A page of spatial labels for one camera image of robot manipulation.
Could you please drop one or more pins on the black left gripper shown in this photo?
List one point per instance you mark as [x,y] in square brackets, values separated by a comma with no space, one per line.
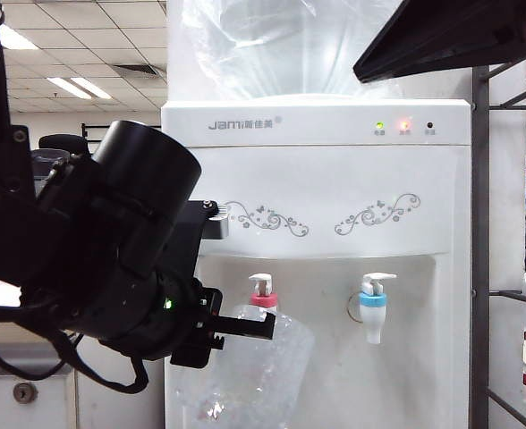
[155,330]

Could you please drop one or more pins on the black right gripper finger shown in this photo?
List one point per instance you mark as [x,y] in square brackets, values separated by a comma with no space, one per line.
[446,36]

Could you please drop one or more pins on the clear plastic mug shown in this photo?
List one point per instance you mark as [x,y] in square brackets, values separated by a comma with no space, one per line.
[263,380]

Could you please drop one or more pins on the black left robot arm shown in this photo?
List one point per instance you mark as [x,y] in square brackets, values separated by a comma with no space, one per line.
[21,223]

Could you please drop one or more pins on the red hot water tap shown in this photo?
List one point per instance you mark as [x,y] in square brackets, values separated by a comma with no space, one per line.
[263,299]

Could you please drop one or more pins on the blue cold water tap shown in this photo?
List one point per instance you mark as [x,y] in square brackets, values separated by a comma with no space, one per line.
[373,313]

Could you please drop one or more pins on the white water dispenser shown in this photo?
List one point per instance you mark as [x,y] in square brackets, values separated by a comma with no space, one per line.
[334,187]

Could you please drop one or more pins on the clear plastic-wrapped water jug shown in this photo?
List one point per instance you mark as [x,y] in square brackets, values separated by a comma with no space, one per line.
[267,53]

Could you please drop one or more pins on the black metal rack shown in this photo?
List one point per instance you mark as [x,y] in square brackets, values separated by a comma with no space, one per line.
[480,268]

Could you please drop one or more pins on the white drawer cabinet with lock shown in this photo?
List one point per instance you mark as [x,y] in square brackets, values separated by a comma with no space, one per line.
[3,413]

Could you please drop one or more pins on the black office chair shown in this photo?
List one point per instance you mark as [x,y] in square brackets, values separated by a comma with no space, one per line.
[64,142]

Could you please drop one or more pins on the grey bottle with black lid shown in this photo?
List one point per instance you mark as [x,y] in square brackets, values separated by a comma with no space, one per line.
[44,163]

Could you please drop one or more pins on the ceiling air vent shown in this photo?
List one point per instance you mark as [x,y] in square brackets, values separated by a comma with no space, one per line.
[135,69]

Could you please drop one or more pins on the ceiling fluorescent light panel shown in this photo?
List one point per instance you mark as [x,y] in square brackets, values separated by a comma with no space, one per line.
[17,38]
[79,88]

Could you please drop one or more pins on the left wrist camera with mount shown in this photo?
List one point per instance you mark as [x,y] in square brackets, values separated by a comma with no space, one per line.
[196,228]

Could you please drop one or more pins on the black background shelf frame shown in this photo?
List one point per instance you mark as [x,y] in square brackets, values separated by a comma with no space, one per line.
[93,126]

